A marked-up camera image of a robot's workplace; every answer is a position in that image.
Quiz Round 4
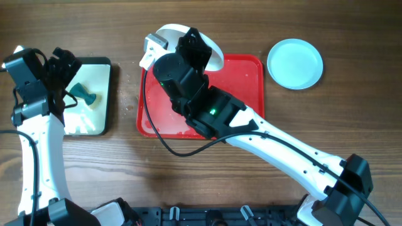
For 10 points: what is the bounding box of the white plate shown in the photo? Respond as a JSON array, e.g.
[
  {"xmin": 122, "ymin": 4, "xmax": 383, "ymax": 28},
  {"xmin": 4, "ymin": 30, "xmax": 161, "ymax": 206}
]
[{"xmin": 156, "ymin": 24, "xmax": 224, "ymax": 72}]

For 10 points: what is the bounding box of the green yellow sponge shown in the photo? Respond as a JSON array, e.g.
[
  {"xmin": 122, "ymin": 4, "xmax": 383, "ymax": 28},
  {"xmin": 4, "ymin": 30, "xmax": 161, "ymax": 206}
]
[{"xmin": 70, "ymin": 83, "xmax": 102, "ymax": 110}]

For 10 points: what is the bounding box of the light blue plate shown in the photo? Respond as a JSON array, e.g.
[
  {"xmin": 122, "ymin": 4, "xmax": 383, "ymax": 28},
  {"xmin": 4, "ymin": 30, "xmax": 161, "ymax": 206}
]
[{"xmin": 266, "ymin": 38, "xmax": 324, "ymax": 90}]

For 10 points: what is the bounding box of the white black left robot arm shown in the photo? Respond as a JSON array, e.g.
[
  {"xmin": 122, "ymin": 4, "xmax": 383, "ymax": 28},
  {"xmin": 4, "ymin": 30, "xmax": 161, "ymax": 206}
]
[{"xmin": 1, "ymin": 47, "xmax": 143, "ymax": 225}]

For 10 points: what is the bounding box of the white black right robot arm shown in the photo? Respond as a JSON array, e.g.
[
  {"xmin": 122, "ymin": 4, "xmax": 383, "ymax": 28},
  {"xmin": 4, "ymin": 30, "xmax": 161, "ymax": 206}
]
[{"xmin": 147, "ymin": 24, "xmax": 373, "ymax": 225}]

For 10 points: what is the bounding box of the dark green water tray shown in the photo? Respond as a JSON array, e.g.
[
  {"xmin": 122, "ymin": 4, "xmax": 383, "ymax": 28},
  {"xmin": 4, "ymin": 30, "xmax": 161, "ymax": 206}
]
[{"xmin": 63, "ymin": 57, "xmax": 112, "ymax": 136}]

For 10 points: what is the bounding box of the red plastic tray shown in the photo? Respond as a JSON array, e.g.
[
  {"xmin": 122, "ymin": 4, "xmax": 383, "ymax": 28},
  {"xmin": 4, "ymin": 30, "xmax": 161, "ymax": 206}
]
[{"xmin": 136, "ymin": 54, "xmax": 265, "ymax": 139}]

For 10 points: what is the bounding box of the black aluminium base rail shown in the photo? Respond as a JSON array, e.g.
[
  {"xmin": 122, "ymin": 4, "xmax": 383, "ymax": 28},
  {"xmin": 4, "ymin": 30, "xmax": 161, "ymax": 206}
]
[{"xmin": 133, "ymin": 205, "xmax": 303, "ymax": 226}]

